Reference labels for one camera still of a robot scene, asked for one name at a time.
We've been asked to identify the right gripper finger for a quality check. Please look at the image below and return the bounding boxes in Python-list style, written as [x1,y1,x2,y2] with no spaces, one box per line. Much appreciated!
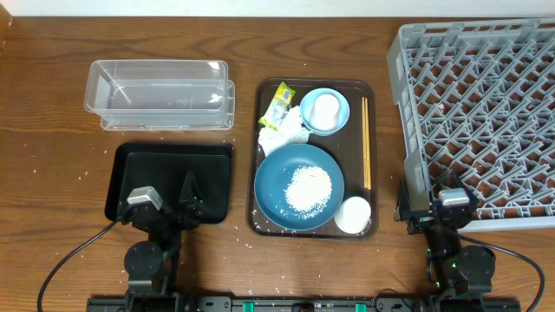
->
[433,169,470,193]
[396,179,410,212]

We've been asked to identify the white plastic cup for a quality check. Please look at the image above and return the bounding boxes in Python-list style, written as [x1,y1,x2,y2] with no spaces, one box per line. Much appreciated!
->
[334,197,371,234]

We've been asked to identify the wooden chopstick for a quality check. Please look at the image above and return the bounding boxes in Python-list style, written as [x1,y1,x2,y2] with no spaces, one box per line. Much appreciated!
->
[362,97,371,190]
[362,97,372,190]

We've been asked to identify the white tissue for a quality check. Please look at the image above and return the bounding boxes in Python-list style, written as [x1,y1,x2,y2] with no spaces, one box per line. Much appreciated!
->
[258,106,310,156]

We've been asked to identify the pink plastic cup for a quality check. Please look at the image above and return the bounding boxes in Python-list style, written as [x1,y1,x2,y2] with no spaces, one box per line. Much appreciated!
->
[310,94,340,131]

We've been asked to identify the yellow snack wrapper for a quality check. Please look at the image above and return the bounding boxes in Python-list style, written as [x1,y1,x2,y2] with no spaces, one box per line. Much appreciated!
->
[258,82,296,131]

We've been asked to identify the light blue bowl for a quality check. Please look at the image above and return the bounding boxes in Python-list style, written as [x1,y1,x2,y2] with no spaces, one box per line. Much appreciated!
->
[300,88,350,136]

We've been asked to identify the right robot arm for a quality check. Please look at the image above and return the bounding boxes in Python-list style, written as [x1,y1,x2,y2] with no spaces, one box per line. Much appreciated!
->
[394,173,496,311]

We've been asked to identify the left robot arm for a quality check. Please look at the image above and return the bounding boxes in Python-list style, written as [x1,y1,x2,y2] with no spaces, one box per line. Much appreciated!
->
[116,172,203,312]

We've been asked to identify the grey dishwasher rack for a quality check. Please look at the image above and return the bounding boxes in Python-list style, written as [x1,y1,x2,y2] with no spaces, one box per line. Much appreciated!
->
[387,18,554,232]

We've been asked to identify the clear plastic waste bin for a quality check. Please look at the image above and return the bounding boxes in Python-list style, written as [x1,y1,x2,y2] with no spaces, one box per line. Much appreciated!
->
[84,59,236,131]

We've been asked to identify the black plastic tray bin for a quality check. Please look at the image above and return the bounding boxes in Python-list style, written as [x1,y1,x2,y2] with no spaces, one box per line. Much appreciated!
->
[104,142,232,224]

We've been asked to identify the pile of white rice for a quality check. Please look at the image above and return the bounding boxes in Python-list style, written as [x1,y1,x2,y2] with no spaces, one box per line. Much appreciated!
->
[284,166,332,218]

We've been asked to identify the dark brown serving tray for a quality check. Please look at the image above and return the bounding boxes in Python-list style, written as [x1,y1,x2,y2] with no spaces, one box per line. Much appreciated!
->
[246,77,379,240]

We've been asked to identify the dark blue plate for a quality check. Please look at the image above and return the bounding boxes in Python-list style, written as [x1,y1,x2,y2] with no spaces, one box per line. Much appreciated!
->
[253,144,345,231]

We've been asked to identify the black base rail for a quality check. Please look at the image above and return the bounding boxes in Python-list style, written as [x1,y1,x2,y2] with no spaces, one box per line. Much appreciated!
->
[86,296,521,312]

